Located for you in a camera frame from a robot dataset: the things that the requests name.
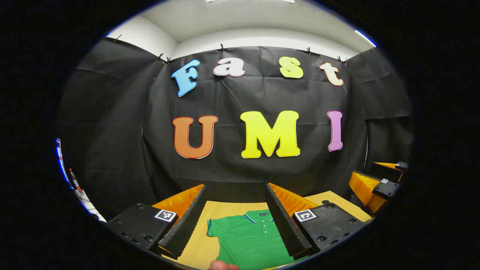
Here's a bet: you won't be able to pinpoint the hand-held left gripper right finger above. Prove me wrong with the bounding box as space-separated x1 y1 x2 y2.
265 183 366 260

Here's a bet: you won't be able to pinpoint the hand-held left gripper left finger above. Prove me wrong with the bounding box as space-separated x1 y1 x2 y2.
106 184 208 260

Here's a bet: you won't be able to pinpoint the green T-shirt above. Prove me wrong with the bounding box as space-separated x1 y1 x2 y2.
207 210 310 270

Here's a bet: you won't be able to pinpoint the black backdrop cloth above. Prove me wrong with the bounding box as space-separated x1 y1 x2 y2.
56 37 413 222

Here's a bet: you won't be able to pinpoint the white side desk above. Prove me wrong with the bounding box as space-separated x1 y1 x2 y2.
71 184 107 222

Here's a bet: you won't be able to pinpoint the red capped bottle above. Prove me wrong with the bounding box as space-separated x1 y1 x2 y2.
69 168 82 192

